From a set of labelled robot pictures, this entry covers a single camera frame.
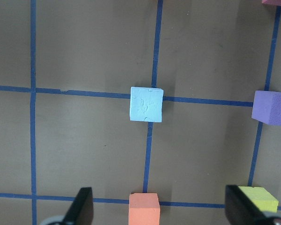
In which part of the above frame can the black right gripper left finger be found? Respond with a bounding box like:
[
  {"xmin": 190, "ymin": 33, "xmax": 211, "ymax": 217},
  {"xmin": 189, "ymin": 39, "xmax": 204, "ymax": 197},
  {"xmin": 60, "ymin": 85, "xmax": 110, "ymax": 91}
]
[{"xmin": 63, "ymin": 187, "xmax": 94, "ymax": 225}]

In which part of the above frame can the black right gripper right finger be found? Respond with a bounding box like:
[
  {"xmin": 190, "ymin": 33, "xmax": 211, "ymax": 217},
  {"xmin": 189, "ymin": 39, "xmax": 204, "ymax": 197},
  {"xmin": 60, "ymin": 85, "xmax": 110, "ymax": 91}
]
[{"xmin": 225, "ymin": 185, "xmax": 269, "ymax": 225}]

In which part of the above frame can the light blue foam block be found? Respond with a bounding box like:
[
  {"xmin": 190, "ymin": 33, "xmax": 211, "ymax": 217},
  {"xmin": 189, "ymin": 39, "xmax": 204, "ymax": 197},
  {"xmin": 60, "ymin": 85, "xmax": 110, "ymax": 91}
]
[{"xmin": 129, "ymin": 87, "xmax": 164, "ymax": 123}]

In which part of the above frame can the yellow foam block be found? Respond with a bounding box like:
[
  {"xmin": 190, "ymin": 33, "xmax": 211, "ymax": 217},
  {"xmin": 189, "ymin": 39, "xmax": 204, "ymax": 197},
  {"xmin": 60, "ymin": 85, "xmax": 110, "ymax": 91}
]
[{"xmin": 238, "ymin": 186, "xmax": 279, "ymax": 213}]

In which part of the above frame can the orange foam block near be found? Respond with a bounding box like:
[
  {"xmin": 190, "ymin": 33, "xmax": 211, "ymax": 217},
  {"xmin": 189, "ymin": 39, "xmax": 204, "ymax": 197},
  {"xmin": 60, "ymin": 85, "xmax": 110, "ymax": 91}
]
[{"xmin": 128, "ymin": 193, "xmax": 161, "ymax": 225}]

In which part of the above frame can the purple foam block right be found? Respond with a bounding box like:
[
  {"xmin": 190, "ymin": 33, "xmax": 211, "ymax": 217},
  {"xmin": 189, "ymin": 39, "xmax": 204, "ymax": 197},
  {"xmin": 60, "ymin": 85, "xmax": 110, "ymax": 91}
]
[{"xmin": 251, "ymin": 90, "xmax": 281, "ymax": 126}]

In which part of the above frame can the dark pink block right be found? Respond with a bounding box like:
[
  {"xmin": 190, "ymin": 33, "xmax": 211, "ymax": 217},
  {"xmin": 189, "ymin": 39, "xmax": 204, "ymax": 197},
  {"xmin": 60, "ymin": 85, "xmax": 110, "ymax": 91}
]
[{"xmin": 262, "ymin": 0, "xmax": 281, "ymax": 7}]

